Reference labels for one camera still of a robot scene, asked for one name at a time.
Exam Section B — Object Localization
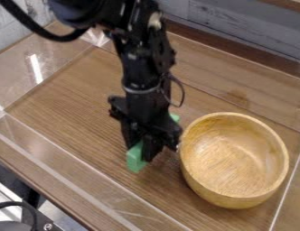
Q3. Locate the clear acrylic corner bracket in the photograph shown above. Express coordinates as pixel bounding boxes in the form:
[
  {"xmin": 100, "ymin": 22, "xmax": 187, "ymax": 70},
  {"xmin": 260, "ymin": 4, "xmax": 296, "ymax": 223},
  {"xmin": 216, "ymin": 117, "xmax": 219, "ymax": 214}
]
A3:
[{"xmin": 82, "ymin": 28, "xmax": 110, "ymax": 48}]

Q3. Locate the green rectangular block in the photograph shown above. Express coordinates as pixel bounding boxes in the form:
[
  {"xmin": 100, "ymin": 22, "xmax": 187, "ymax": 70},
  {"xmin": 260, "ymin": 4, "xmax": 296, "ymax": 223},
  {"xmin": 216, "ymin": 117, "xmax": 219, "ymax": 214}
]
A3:
[{"xmin": 126, "ymin": 112, "xmax": 183, "ymax": 173}]

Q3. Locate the black metal mount with screw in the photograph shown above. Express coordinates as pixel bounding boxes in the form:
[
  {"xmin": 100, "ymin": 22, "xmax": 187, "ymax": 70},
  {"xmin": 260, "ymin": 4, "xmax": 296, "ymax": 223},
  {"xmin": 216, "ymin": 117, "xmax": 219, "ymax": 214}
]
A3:
[{"xmin": 21, "ymin": 201, "xmax": 65, "ymax": 231}]

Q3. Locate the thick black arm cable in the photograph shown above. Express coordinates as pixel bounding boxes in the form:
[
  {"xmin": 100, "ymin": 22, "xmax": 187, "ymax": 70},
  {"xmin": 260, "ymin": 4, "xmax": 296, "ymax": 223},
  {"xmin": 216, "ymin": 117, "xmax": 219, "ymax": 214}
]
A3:
[{"xmin": 0, "ymin": 0, "xmax": 92, "ymax": 42}]

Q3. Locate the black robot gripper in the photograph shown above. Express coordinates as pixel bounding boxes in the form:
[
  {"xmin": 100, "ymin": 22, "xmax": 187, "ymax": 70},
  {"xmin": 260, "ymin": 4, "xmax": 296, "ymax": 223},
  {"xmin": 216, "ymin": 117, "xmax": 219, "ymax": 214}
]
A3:
[{"xmin": 108, "ymin": 85, "xmax": 172, "ymax": 162}]

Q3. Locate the light brown wooden bowl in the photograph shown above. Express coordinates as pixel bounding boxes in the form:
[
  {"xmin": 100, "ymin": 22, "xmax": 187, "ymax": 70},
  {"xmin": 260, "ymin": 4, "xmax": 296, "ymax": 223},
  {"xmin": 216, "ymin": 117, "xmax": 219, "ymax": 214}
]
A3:
[{"xmin": 180, "ymin": 112, "xmax": 291, "ymax": 209}]

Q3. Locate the black cable bottom left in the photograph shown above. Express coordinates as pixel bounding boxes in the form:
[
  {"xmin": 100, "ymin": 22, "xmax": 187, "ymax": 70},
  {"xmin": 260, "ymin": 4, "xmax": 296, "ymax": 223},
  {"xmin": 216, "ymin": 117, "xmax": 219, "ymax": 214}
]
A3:
[{"xmin": 0, "ymin": 202, "xmax": 41, "ymax": 231}]

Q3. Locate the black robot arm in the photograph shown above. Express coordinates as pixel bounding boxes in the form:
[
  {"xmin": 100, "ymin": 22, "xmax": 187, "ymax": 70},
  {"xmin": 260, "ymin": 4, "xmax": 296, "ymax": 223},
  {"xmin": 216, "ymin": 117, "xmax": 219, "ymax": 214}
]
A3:
[{"xmin": 48, "ymin": 0, "xmax": 183, "ymax": 162}]

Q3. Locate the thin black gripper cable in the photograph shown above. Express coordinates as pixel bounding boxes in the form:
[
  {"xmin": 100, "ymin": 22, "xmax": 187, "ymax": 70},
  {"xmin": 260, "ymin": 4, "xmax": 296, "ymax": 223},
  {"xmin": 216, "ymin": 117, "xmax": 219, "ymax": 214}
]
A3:
[{"xmin": 160, "ymin": 73, "xmax": 187, "ymax": 108}]

